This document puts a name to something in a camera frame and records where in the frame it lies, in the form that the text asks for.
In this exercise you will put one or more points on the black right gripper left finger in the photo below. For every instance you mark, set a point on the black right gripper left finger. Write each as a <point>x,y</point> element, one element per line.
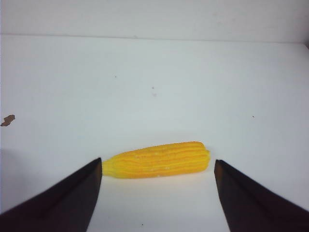
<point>67,206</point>

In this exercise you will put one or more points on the yellow corn cob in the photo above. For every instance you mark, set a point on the yellow corn cob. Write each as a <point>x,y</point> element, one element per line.
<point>158,161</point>

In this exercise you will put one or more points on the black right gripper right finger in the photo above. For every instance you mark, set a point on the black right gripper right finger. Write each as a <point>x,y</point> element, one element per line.
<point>250,207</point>

